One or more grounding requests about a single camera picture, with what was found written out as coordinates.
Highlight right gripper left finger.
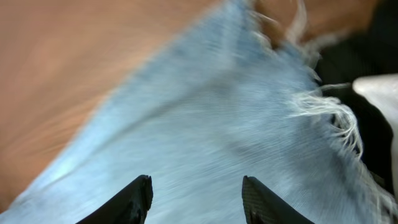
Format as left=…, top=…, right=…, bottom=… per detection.
left=76, top=175, right=153, bottom=224

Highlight black cloth garment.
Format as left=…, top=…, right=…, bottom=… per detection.
left=316, top=0, right=397, bottom=194

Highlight white cloth garment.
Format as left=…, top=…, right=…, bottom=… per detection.
left=353, top=73, right=398, bottom=200

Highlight light blue denim jeans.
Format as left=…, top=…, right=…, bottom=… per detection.
left=1, top=1, right=397, bottom=223

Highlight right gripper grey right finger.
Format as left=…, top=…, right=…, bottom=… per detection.
left=242, top=176, right=313, bottom=224

